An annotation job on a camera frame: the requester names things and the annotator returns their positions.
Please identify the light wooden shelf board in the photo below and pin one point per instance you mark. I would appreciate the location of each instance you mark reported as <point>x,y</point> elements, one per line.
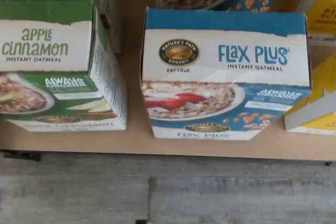
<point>136,141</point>

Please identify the yellow banana nut oatmeal box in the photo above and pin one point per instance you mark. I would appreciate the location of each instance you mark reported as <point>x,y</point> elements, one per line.
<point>309,103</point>
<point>320,16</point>

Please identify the black metal shelving rack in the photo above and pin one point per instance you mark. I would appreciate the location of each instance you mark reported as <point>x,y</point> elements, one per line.
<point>26,156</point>

